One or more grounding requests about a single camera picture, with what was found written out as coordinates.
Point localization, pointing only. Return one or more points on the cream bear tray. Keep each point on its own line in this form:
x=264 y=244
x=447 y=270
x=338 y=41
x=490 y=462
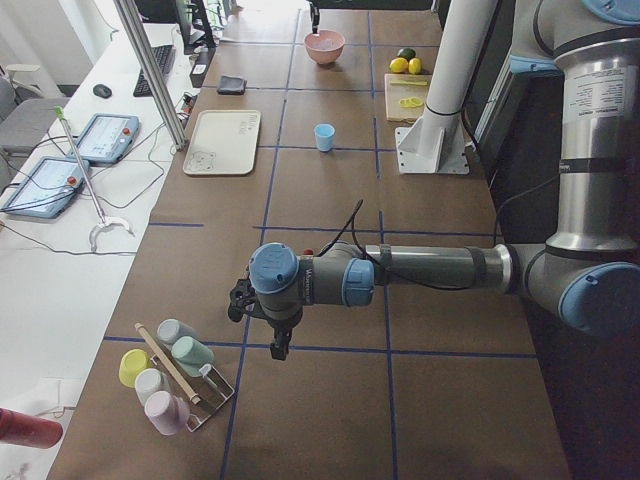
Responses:
x=223 y=143

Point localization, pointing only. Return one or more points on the near teach pendant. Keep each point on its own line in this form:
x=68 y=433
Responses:
x=48 y=189

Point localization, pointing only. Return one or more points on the red bottle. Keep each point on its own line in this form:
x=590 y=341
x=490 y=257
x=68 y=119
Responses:
x=27 y=430

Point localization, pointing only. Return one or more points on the grey cup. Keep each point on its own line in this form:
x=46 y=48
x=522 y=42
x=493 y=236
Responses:
x=171 y=330

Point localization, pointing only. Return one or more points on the white cup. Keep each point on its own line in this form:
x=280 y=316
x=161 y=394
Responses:
x=150 y=381

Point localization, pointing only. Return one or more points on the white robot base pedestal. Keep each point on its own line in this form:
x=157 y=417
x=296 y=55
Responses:
x=435 y=144

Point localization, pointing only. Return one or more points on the wooden rack handle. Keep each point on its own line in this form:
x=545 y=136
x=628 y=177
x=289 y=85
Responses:
x=163 y=358

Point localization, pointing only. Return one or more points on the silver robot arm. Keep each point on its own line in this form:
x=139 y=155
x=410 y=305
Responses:
x=583 y=273

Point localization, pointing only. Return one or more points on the grey folded cloth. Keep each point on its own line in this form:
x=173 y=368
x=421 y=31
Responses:
x=231 y=85

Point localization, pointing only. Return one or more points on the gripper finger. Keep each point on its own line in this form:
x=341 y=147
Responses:
x=314 y=18

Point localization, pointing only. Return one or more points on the teach pendant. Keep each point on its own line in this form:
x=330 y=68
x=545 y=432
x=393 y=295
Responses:
x=107 y=138
x=48 y=189

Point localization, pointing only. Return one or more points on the wooden cutting board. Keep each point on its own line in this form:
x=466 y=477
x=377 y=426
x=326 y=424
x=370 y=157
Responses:
x=405 y=96

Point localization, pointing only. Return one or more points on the yellow cup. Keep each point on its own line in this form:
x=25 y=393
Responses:
x=132 y=363

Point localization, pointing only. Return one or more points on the reacher grabber stick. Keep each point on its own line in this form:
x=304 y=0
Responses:
x=105 y=222

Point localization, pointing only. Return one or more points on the yellow plastic knife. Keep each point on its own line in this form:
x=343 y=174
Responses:
x=410 y=83

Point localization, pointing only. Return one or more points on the light blue cup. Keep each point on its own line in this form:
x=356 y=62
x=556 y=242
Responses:
x=324 y=137

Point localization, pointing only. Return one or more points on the pink cup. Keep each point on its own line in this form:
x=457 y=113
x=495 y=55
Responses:
x=168 y=413

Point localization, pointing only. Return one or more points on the mint green cup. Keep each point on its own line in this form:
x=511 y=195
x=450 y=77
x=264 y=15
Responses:
x=190 y=354

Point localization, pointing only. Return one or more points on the pink bowl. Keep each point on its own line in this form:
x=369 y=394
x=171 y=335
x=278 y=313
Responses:
x=325 y=46

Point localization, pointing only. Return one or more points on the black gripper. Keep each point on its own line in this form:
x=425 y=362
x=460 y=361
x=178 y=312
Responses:
x=281 y=328

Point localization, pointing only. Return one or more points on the green avocado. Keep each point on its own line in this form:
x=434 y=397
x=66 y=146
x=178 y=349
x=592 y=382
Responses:
x=406 y=53

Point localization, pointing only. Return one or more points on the far teach pendant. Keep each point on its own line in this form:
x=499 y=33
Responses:
x=107 y=138

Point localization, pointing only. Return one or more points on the black computer mouse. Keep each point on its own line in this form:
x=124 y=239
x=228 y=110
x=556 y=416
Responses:
x=102 y=91

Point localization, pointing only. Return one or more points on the aluminium frame post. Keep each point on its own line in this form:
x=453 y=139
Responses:
x=136 y=33

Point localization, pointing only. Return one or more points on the white cup rack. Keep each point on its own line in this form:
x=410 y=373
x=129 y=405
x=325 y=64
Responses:
x=212 y=387

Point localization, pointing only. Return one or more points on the black device box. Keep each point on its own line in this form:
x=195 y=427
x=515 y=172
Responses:
x=200 y=67

